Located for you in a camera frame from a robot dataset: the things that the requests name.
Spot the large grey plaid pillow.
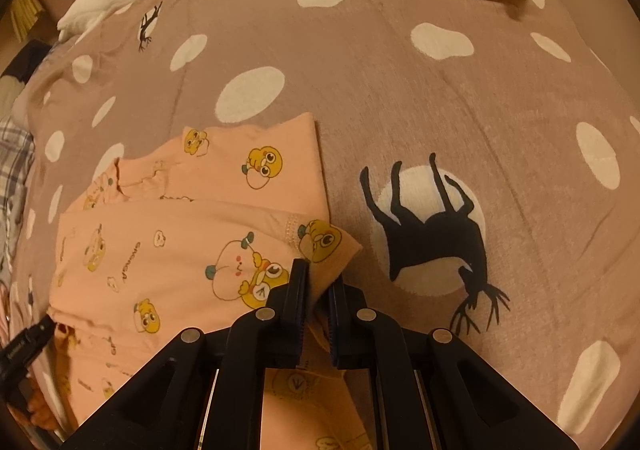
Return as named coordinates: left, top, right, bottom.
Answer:
left=0, top=117, right=35, bottom=273

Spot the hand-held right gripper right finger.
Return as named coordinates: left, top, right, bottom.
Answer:
left=327, top=277, right=577, bottom=450

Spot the straw fringe hanging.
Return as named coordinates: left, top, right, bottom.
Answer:
left=9, top=0, right=44, bottom=44

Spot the dark brown cushion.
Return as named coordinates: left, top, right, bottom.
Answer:
left=0, top=41, right=52, bottom=82

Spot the beige headboard cushion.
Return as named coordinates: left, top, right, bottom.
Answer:
left=0, top=78, right=30, bottom=121

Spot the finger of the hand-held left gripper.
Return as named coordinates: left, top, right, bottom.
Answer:
left=27, top=316, right=55, bottom=349

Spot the pink printed baby onesie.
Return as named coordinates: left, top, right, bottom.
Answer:
left=47, top=113, right=372, bottom=450

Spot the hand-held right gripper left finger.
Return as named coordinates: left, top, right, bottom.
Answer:
left=60, top=257, right=310, bottom=450

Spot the brown polka dot blanket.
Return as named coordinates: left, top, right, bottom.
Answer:
left=10, top=0, right=640, bottom=442

